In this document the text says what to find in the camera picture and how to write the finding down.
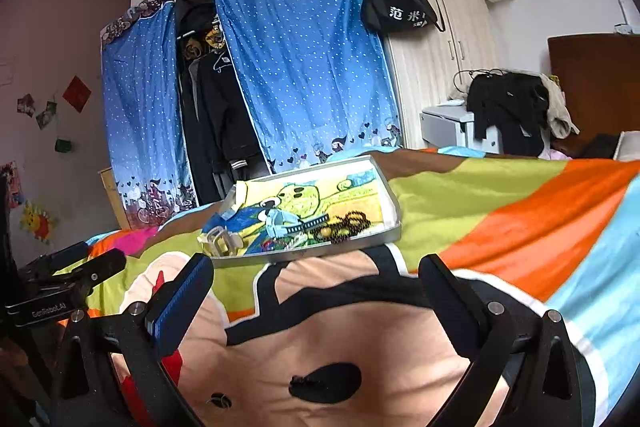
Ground brown wooden headboard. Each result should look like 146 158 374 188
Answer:
547 33 640 158

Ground colourful printed blanket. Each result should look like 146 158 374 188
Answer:
50 147 640 427

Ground blue watch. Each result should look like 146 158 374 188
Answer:
260 206 332 242

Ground beige garment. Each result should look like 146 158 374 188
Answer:
540 74 581 140

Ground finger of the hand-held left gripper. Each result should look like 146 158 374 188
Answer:
20 241 91 280
47 248 127 295

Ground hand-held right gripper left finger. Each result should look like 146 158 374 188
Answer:
50 252 216 427

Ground black bead bracelet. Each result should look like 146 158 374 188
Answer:
327 212 373 244

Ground blue dotted curtain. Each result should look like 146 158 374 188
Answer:
212 0 403 175
100 0 198 230

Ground light wooden box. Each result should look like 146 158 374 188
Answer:
99 166 126 230

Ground cartoon wall poster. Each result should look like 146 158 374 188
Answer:
0 161 25 208

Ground red paper wall square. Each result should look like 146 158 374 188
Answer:
62 76 92 112

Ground white cabinet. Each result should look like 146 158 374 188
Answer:
420 104 501 155

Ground yellow cartoon wall sticker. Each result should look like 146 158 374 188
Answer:
19 202 60 242

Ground hanging dark clothes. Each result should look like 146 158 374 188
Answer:
175 2 273 208

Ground light wooden wardrobe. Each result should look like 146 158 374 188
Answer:
357 0 503 150

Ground silver tray with cartoon picture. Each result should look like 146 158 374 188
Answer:
200 154 402 269

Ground wall photos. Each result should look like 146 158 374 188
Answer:
16 93 58 130

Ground black jacket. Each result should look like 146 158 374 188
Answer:
465 72 551 158

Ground cream paper piece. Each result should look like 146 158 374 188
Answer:
222 186 248 220

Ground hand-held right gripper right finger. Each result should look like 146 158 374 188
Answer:
417 253 583 427

